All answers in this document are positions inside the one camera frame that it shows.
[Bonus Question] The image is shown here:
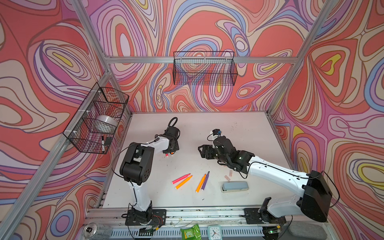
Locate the purple pen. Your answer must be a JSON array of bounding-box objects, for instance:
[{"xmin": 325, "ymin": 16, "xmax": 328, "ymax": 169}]
[{"xmin": 201, "ymin": 171, "xmax": 210, "ymax": 190}]

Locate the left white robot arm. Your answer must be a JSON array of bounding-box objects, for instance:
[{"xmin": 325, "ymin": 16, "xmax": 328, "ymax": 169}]
[{"xmin": 120, "ymin": 126, "xmax": 181, "ymax": 214}]

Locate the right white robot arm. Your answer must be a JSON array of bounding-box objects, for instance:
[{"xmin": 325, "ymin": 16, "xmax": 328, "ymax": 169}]
[{"xmin": 198, "ymin": 136, "xmax": 333, "ymax": 223}]

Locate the grey pencil case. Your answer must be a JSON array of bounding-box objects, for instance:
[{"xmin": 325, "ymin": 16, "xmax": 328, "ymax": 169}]
[{"xmin": 221, "ymin": 181, "xmax": 249, "ymax": 193}]

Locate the silver tape roll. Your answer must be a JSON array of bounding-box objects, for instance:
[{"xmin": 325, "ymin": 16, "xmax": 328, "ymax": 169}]
[{"xmin": 95, "ymin": 115, "xmax": 118, "ymax": 134}]

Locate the black marker in basket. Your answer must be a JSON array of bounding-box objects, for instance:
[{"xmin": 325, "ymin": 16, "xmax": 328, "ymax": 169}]
[{"xmin": 101, "ymin": 136, "xmax": 106, "ymax": 153}]

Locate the small white clock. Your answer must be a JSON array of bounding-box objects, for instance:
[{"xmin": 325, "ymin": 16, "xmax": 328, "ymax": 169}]
[{"xmin": 208, "ymin": 225, "xmax": 223, "ymax": 240}]

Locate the green snack packet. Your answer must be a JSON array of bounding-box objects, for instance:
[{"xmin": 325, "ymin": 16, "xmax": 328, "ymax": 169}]
[{"xmin": 180, "ymin": 224, "xmax": 202, "ymax": 240}]

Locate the silver drink can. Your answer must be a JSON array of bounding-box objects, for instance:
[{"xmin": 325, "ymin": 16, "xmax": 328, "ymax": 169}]
[{"xmin": 83, "ymin": 223, "xmax": 113, "ymax": 240}]

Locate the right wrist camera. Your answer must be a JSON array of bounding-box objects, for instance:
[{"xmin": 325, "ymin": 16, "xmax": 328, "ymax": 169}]
[{"xmin": 212, "ymin": 129, "xmax": 222, "ymax": 137}]

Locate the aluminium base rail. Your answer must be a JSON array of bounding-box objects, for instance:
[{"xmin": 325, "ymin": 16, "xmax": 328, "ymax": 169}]
[{"xmin": 80, "ymin": 205, "xmax": 289, "ymax": 240}]

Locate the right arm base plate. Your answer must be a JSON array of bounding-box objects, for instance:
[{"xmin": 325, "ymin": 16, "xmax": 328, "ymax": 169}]
[{"xmin": 242, "ymin": 208, "xmax": 287, "ymax": 225}]

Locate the back black wire basket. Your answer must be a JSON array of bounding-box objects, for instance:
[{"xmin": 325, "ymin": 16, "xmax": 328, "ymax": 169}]
[{"xmin": 173, "ymin": 50, "xmax": 238, "ymax": 86}]

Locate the black wire basket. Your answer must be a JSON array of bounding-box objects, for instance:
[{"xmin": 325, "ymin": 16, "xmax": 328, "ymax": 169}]
[
  {"xmin": 173, "ymin": 50, "xmax": 238, "ymax": 86},
  {"xmin": 63, "ymin": 83, "xmax": 129, "ymax": 154}
]

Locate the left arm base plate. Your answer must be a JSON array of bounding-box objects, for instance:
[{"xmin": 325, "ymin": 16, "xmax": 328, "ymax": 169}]
[{"xmin": 125, "ymin": 209, "xmax": 167, "ymax": 227}]

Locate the left black wire basket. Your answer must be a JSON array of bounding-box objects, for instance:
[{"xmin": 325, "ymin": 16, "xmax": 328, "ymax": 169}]
[{"xmin": 63, "ymin": 83, "xmax": 129, "ymax": 154}]

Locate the aluminium frame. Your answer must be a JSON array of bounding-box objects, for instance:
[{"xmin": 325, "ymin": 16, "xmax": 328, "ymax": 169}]
[{"xmin": 0, "ymin": 0, "xmax": 340, "ymax": 235}]

